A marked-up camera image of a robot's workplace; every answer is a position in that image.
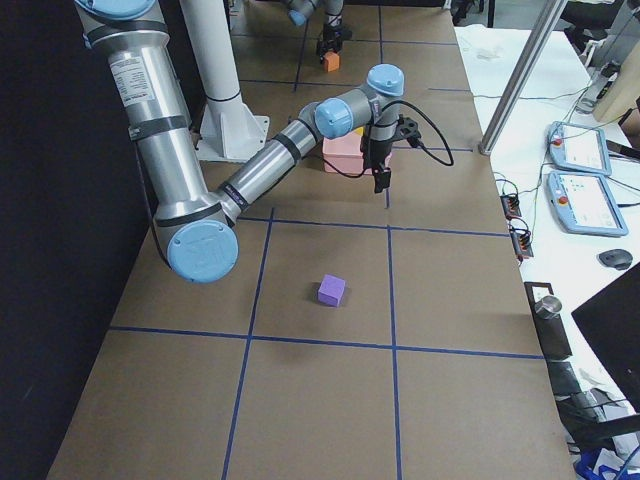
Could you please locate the black monitor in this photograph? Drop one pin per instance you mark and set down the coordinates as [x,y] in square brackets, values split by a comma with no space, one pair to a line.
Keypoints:
[609,322]

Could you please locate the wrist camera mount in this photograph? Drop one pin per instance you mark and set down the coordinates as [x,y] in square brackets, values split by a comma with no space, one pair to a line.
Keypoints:
[407,130]

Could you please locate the upper teach pendant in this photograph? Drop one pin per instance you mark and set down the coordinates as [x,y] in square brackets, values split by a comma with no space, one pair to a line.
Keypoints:
[578,148]

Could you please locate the silver metal cylinder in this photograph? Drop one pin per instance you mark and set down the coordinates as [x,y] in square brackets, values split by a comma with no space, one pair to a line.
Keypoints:
[547,307]

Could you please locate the teach pendant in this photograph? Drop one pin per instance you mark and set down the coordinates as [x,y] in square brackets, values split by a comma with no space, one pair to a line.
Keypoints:
[584,205]
[578,148]

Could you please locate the purple foam block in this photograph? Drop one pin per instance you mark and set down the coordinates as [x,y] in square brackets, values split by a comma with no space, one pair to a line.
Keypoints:
[331,290]

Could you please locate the aluminium frame post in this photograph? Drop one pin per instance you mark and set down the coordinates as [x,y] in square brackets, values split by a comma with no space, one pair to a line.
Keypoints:
[543,26]

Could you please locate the white mounting column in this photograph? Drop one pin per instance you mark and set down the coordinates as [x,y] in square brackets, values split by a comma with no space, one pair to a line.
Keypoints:
[229,131]

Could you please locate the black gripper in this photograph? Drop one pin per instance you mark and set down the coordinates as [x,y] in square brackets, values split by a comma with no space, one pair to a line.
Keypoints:
[378,151]
[330,34]

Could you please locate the orange connector board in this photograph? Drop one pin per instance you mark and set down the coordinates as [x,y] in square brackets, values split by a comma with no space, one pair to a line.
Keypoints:
[511,205]
[521,238]

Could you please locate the pink plastic bin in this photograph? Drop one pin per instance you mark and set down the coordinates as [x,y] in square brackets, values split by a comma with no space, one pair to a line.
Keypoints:
[343,153]

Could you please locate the orange foam block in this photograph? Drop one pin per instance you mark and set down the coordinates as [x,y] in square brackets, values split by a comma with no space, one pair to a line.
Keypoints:
[331,61]

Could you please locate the lower teach pendant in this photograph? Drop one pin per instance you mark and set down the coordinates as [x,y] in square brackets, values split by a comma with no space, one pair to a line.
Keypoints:
[584,205]

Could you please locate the orange connector board near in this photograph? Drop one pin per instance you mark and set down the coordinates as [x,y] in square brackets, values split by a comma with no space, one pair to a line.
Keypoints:
[521,238]

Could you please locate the black computer mouse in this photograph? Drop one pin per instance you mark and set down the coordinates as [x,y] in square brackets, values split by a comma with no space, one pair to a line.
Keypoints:
[618,259]

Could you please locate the orange connector board far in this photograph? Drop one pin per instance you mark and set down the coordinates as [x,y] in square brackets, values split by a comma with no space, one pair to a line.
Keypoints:
[511,205]

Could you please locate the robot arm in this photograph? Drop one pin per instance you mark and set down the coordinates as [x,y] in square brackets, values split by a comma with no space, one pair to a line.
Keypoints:
[300,12]
[193,226]

